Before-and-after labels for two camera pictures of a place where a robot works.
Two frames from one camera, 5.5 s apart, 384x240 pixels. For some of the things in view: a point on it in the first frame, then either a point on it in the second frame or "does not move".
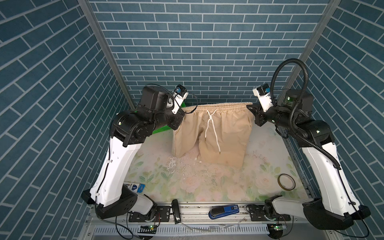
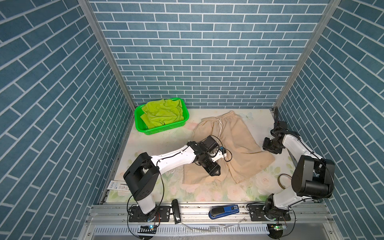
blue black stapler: x=216 y=212 does not move
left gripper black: x=177 y=117 → x=213 y=168
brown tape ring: x=278 y=179 does not move
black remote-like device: x=175 y=208 does not move
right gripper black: x=259 y=114 → x=265 y=146
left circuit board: x=147 y=229 does not move
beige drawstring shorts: x=222 y=132 → x=244 y=155
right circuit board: x=275 y=230 does not move
